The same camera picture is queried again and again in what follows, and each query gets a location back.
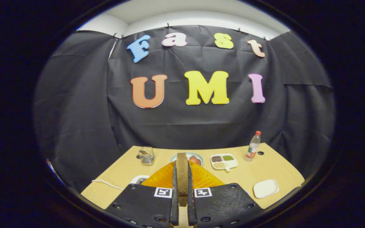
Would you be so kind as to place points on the pale green round plate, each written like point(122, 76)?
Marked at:
point(202, 161)

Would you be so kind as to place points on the white square plate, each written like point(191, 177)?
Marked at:
point(265, 188)

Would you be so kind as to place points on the brown meat slice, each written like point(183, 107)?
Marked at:
point(195, 160)

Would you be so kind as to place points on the brown wooden sticks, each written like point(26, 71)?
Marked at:
point(143, 152)

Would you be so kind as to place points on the black backdrop cloth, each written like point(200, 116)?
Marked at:
point(185, 126)

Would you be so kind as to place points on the clear plastic water bottle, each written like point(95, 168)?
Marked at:
point(252, 148)

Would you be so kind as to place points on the round-topped brown toast slice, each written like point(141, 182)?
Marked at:
point(182, 174)

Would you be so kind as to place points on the white toaster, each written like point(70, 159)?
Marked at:
point(135, 180)

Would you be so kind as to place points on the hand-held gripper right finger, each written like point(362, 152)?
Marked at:
point(223, 205)

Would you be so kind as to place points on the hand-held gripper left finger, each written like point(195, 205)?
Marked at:
point(141, 205)

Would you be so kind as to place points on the white divided seasoning tray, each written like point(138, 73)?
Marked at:
point(223, 162)

